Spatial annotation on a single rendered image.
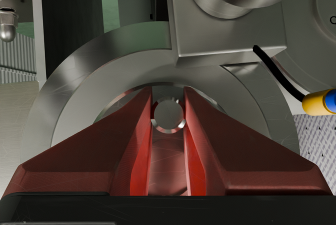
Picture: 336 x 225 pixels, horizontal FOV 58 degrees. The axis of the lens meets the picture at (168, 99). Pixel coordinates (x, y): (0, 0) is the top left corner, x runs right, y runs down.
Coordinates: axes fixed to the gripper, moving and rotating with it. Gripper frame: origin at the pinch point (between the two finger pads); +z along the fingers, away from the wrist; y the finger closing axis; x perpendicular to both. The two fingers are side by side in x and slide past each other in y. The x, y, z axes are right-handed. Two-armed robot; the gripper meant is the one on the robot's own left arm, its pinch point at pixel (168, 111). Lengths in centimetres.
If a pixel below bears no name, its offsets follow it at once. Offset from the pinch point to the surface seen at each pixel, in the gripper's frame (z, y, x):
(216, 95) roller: 3.2, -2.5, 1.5
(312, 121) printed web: 16.9, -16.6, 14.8
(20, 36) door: 319, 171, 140
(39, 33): 5.9, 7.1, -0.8
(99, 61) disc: 4.6, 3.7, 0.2
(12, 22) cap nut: 36.3, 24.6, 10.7
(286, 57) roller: 5.1, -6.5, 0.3
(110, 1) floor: 279, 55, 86
